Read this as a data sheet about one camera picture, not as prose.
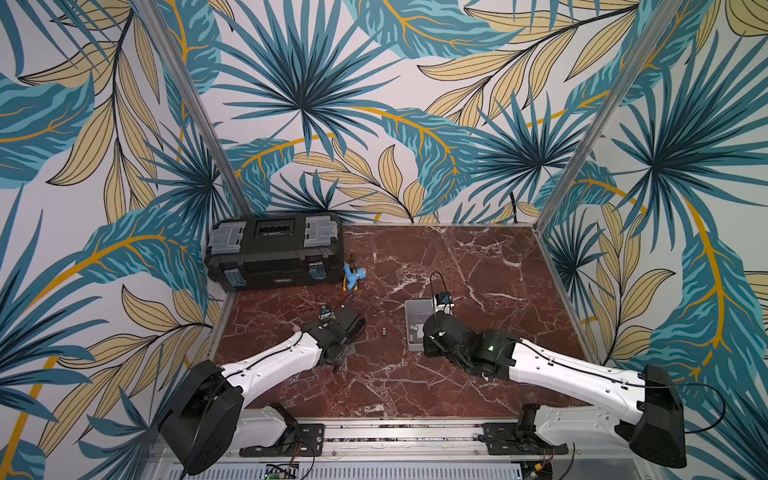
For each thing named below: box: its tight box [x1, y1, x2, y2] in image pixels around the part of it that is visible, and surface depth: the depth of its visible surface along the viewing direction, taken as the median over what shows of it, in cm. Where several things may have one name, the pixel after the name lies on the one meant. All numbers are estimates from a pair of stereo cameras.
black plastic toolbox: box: [204, 212, 345, 291], surface depth 93 cm
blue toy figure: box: [342, 263, 367, 292], surface depth 102 cm
